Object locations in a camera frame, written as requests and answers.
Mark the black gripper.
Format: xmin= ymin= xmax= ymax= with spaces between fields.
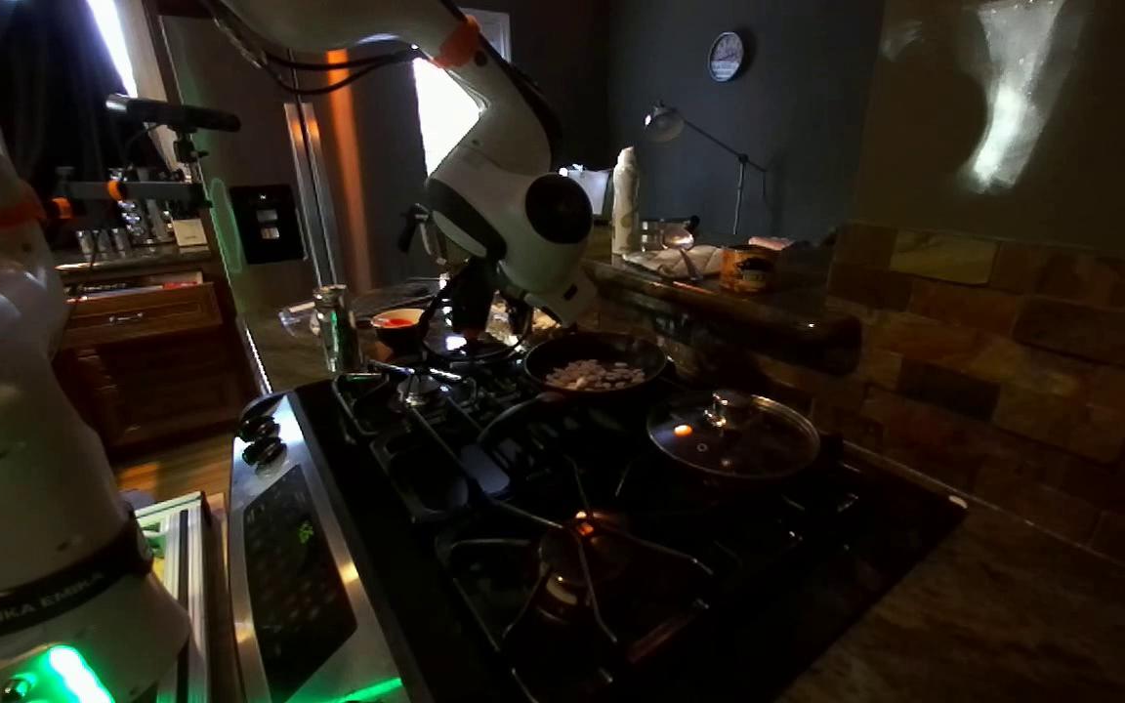
xmin=438 ymin=252 xmax=536 ymax=344

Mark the clear plastic container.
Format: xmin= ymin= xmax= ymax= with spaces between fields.
xmin=508 ymin=288 xmax=589 ymax=350

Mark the black frying pan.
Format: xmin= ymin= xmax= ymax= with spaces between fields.
xmin=519 ymin=323 xmax=675 ymax=409

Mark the small red bowl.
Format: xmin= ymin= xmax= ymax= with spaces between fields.
xmin=366 ymin=306 xmax=438 ymax=350

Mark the white food pieces heap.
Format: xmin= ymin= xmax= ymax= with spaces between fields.
xmin=545 ymin=357 xmax=653 ymax=396

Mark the clear glass cup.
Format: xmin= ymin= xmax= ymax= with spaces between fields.
xmin=309 ymin=281 xmax=358 ymax=375

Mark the white spray bottle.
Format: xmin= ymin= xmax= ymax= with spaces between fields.
xmin=607 ymin=141 xmax=648 ymax=262

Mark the stainless steel refrigerator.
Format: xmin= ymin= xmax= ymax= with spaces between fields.
xmin=278 ymin=37 xmax=440 ymax=298

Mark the bright window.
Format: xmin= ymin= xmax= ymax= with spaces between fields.
xmin=403 ymin=0 xmax=525 ymax=181

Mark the grey folded cloth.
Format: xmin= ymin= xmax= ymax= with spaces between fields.
xmin=620 ymin=239 xmax=730 ymax=284

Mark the black desk lamp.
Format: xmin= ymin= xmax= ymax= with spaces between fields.
xmin=638 ymin=102 xmax=787 ymax=252

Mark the black stove knob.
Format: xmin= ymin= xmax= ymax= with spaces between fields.
xmin=244 ymin=427 xmax=295 ymax=469
xmin=235 ymin=386 xmax=284 ymax=434

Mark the wooden drawer cabinet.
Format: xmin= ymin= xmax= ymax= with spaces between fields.
xmin=32 ymin=252 xmax=262 ymax=453

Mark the black gas stove top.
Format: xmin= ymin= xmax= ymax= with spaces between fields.
xmin=223 ymin=330 xmax=970 ymax=703

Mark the black rod with orange clamp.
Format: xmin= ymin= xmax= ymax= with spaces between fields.
xmin=47 ymin=171 xmax=207 ymax=222

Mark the black switch panel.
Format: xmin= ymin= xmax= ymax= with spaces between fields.
xmin=226 ymin=183 xmax=305 ymax=266

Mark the round wall clock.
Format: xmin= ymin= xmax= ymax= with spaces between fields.
xmin=706 ymin=28 xmax=752 ymax=86

